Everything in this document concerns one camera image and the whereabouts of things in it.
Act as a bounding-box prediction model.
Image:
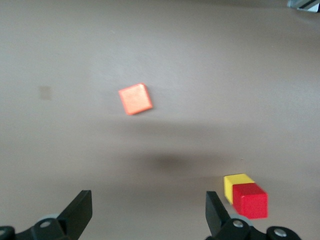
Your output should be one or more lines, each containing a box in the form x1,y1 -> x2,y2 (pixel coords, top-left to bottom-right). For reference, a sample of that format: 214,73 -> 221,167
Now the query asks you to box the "silver metal edge bracket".
286,0 -> 320,12

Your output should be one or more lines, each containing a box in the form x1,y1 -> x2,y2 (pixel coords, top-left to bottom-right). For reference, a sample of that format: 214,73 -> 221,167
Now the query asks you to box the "yellow cube block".
223,173 -> 256,205

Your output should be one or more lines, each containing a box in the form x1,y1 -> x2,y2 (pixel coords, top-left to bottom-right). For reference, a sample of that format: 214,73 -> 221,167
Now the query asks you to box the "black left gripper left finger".
0,189 -> 93,240

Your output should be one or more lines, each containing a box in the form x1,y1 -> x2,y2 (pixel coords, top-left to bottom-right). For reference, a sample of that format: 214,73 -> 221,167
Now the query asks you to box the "red cube block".
232,183 -> 269,220

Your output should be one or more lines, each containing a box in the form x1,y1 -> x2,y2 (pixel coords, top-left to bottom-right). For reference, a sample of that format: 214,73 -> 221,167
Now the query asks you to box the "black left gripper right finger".
205,191 -> 301,240

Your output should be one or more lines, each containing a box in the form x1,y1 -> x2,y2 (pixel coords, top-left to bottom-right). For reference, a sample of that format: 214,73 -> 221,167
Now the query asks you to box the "orange cube block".
118,82 -> 154,116

